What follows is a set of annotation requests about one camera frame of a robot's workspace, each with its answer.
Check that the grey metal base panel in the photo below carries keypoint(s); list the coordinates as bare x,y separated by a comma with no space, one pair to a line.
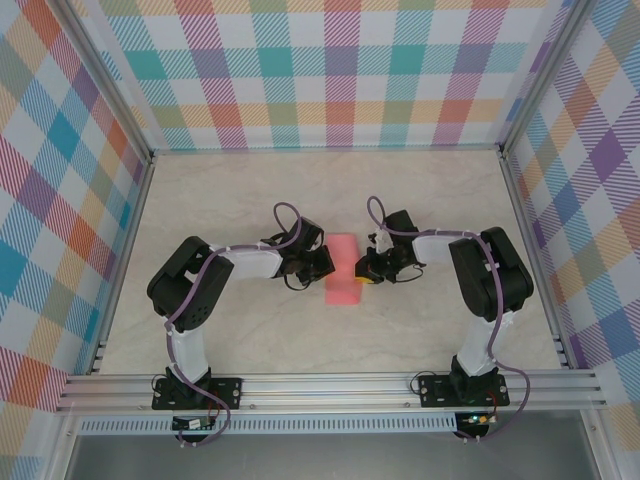
325,457

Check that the aluminium side floor rail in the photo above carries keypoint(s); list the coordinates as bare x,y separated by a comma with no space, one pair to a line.
537,260
122,270

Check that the small green circuit board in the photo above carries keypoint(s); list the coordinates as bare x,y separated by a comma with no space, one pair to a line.
477,420
192,424

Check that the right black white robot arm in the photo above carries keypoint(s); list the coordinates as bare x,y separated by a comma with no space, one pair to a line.
495,280

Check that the thin aluminium floor rail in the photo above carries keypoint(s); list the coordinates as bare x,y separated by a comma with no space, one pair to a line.
325,149

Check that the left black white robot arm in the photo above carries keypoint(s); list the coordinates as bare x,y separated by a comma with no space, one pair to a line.
200,290

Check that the right black wrist camera box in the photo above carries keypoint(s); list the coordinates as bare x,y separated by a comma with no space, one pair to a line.
400,222

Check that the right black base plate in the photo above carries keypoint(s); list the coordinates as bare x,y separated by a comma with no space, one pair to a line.
435,390

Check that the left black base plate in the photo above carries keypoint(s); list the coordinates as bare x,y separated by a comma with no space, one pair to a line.
227,392

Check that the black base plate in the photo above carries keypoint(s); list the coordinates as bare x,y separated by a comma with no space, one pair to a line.
227,392
435,390

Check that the aluminium frame post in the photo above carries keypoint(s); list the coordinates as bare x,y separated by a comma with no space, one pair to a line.
107,85
547,80

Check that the wide aluminium base rail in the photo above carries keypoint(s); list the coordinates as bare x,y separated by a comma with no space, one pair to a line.
325,390

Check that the left black wrist camera box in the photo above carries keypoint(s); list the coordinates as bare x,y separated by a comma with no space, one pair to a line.
309,232

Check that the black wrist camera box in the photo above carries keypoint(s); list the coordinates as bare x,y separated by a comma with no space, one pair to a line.
309,232
400,222

